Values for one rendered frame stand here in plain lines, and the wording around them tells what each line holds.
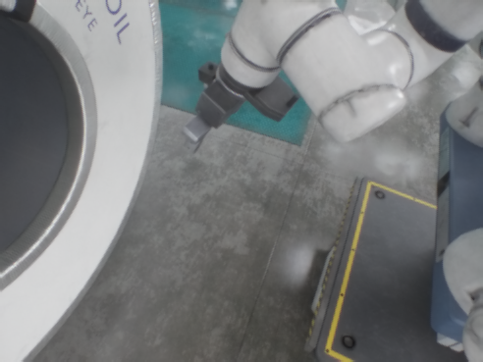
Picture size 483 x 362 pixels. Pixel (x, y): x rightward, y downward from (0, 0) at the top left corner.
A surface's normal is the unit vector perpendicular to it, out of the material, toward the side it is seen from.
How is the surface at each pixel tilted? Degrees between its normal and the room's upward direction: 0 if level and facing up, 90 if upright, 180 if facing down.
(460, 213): 0
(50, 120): 65
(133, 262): 0
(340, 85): 52
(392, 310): 0
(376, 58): 25
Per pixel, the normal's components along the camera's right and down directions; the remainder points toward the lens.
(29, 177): -0.10, -0.21
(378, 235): 0.09, -0.64
